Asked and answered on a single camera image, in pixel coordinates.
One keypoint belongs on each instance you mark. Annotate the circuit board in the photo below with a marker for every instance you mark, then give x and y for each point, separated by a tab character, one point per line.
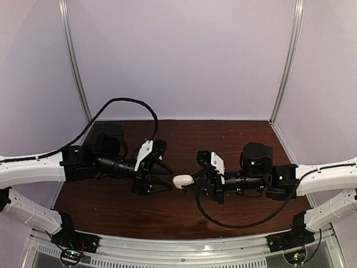
295	257
70	257

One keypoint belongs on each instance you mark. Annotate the white earbud charging case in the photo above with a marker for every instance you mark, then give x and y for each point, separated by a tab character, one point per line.
181	181

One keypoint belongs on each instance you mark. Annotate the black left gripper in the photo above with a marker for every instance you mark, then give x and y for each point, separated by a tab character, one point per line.
146	168

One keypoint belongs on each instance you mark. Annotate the right aluminium frame post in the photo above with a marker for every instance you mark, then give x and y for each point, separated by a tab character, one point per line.
292	47

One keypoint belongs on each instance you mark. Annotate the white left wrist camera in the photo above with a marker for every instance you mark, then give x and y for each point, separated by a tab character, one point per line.
144	151

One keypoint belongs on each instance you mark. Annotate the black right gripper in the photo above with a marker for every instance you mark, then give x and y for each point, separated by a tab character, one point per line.
212	184

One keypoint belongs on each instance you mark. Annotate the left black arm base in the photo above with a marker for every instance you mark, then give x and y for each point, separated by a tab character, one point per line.
70	238

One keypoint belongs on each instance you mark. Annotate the aluminium front rail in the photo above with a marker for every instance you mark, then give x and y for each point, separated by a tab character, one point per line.
246	251

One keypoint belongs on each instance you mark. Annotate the aluminium frame post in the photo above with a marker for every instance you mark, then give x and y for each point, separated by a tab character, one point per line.
64	14
292	47

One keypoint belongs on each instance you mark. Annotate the left circuit board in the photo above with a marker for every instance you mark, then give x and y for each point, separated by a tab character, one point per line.
70	257

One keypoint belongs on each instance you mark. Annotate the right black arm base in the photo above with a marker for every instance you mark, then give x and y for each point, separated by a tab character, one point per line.
296	237

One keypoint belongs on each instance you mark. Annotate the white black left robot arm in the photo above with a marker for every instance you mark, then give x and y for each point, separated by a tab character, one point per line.
103	154

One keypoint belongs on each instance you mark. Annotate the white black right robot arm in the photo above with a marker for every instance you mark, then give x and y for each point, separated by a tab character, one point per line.
283	182

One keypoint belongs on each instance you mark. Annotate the right circuit board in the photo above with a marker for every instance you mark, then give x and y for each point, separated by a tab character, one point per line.
295	257

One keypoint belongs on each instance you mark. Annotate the left aluminium frame post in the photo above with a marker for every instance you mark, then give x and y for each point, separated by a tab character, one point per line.
64	14

